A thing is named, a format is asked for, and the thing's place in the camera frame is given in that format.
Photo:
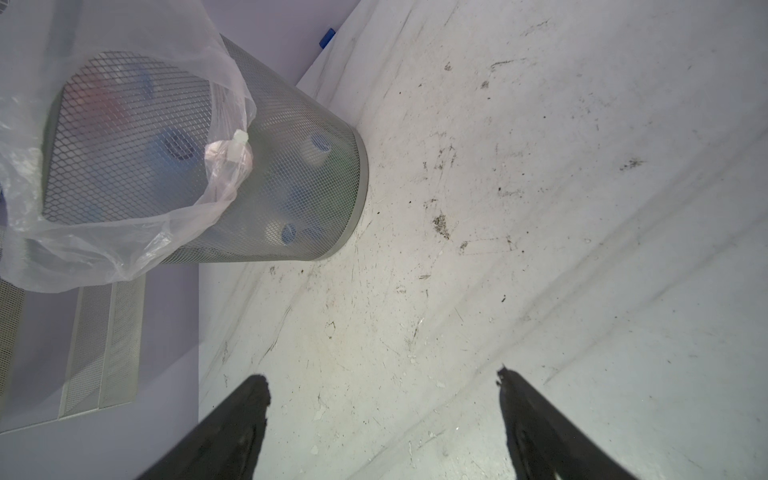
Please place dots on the clear plastic bin liner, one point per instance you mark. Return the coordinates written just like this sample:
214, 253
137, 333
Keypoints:
45, 43

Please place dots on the white mesh lower shelf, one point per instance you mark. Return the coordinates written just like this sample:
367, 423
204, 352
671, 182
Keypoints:
68, 354

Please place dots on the grey mesh waste bin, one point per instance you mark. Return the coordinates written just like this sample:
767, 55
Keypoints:
288, 180

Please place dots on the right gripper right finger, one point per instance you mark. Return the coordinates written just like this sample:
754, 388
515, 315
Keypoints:
542, 442

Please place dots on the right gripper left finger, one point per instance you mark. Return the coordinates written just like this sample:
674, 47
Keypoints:
224, 445

